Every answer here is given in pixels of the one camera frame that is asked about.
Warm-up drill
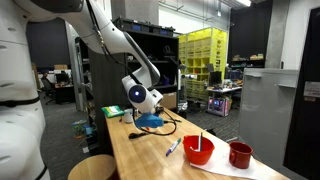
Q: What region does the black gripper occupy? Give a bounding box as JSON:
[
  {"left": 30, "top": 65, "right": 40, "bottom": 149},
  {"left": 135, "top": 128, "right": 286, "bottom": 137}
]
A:
[{"left": 152, "top": 105, "right": 166, "bottom": 116}]

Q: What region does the small white cup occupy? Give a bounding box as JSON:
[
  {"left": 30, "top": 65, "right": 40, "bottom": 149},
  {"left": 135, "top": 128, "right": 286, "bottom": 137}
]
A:
[{"left": 123, "top": 108, "right": 134, "bottom": 124}]

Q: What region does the cardboard box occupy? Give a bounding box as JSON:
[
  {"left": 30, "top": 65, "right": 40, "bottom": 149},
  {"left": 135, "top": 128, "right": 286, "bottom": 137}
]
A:
[{"left": 160, "top": 92, "right": 178, "bottom": 110}]

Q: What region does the grey waste basket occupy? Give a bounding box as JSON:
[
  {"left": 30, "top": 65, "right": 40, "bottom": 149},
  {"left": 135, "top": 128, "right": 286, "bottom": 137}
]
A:
[{"left": 177, "top": 99, "right": 189, "bottom": 116}]

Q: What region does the black scissors orange pivot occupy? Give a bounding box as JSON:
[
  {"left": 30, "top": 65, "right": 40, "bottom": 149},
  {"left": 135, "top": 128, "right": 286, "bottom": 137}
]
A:
[{"left": 128, "top": 131, "right": 149, "bottom": 140}]

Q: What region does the green capped whiteboard marker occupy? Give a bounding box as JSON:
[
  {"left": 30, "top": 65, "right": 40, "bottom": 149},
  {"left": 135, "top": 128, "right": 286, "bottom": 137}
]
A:
[{"left": 167, "top": 137, "right": 183, "bottom": 155}]

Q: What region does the blue capped whiteboard marker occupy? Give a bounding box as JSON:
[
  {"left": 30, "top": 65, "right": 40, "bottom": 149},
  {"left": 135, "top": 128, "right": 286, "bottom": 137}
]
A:
[{"left": 165, "top": 139, "right": 181, "bottom": 157}]

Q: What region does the green white sponge pack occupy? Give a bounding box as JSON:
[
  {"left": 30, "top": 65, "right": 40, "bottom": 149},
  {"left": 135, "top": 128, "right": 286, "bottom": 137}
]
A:
[{"left": 101, "top": 105, "right": 125, "bottom": 119}]

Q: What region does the slim grey marker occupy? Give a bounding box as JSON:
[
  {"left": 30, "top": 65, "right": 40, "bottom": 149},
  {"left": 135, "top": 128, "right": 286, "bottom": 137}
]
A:
[{"left": 198, "top": 132, "right": 204, "bottom": 153}]

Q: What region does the black clamp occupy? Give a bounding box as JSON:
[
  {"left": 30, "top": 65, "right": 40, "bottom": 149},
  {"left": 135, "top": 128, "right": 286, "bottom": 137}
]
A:
[{"left": 203, "top": 127, "right": 218, "bottom": 137}]

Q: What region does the glowing desktop computer case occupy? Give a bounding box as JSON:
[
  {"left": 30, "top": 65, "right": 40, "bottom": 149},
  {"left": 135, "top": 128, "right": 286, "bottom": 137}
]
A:
[{"left": 207, "top": 96, "right": 231, "bottom": 118}]

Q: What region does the red bowl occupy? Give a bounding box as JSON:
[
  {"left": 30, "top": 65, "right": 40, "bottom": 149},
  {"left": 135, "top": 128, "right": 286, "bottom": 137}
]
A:
[{"left": 182, "top": 134, "right": 215, "bottom": 166}]

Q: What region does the black shelving unit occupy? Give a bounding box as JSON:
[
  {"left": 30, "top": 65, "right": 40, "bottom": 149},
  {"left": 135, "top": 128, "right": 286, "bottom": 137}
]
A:
[{"left": 88, "top": 16, "right": 181, "bottom": 113}]

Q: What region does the black computer monitor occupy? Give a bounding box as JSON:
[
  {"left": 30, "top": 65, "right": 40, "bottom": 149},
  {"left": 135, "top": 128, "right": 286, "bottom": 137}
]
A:
[{"left": 208, "top": 70, "right": 223, "bottom": 88}]

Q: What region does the white work desk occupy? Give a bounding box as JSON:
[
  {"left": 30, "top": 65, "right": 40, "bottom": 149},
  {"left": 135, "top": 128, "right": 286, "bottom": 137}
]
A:
[{"left": 206, "top": 85, "right": 243, "bottom": 101}]

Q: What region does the blue plastic box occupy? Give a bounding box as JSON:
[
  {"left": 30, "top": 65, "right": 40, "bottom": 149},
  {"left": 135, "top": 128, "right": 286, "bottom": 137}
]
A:
[{"left": 84, "top": 124, "right": 98, "bottom": 136}]

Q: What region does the yellow bin rack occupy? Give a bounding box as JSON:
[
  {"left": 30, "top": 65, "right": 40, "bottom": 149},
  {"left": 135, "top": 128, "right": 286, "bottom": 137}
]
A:
[{"left": 178, "top": 27, "right": 230, "bottom": 101}]

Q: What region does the black bin blue label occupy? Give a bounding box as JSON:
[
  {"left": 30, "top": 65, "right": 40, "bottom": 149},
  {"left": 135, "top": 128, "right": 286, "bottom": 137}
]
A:
[
  {"left": 128, "top": 18, "right": 152, "bottom": 33},
  {"left": 150, "top": 24, "right": 177, "bottom": 37}
]

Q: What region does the green plastic crate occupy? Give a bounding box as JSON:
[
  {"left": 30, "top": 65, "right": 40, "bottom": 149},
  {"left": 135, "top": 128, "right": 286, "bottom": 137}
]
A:
[{"left": 71, "top": 120, "right": 88, "bottom": 139}]

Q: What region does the round wooden stool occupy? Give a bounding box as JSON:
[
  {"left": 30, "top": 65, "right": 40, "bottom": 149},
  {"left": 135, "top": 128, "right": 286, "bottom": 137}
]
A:
[{"left": 67, "top": 153, "right": 118, "bottom": 180}]

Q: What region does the white paper sheet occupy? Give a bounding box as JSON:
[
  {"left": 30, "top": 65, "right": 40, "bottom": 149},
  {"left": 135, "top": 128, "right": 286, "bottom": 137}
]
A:
[{"left": 199, "top": 138, "right": 278, "bottom": 180}]

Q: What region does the red mug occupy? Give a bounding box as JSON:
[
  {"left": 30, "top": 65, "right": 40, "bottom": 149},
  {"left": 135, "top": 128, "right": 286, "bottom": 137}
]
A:
[{"left": 228, "top": 141, "right": 254, "bottom": 170}]

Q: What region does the dark office desk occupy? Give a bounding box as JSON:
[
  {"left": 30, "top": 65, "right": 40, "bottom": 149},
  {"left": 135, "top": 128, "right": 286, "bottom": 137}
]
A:
[{"left": 54, "top": 83, "right": 76, "bottom": 104}]

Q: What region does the dark desk monitor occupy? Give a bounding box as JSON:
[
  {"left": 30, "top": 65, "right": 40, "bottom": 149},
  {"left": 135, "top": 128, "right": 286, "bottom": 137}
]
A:
[{"left": 55, "top": 71, "right": 70, "bottom": 84}]

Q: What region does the grey metal cabinet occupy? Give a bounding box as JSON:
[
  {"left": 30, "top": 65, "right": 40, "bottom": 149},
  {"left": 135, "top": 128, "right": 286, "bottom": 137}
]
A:
[{"left": 238, "top": 67, "right": 301, "bottom": 171}]

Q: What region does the black office chair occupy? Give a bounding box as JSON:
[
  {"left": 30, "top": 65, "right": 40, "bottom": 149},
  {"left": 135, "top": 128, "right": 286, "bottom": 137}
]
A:
[{"left": 42, "top": 78, "right": 57, "bottom": 105}]

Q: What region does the black door panel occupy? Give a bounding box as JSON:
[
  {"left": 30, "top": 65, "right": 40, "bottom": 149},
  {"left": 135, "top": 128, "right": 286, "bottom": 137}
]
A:
[{"left": 283, "top": 6, "right": 320, "bottom": 180}]

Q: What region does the white paper notice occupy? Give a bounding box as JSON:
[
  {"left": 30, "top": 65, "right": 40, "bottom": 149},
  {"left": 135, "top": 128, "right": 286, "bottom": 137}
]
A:
[{"left": 303, "top": 81, "right": 320, "bottom": 99}]

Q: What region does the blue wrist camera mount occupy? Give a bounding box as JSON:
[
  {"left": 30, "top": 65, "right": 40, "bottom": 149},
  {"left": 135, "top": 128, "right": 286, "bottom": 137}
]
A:
[{"left": 134, "top": 112, "right": 165, "bottom": 130}]

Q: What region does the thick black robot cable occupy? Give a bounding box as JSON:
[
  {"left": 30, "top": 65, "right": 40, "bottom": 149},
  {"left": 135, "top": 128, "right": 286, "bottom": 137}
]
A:
[{"left": 85, "top": 0, "right": 178, "bottom": 136}]

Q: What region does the cluttered wall shelf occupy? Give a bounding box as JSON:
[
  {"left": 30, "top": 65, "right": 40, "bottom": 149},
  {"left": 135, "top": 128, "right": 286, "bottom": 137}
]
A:
[{"left": 232, "top": 53, "right": 266, "bottom": 63}]

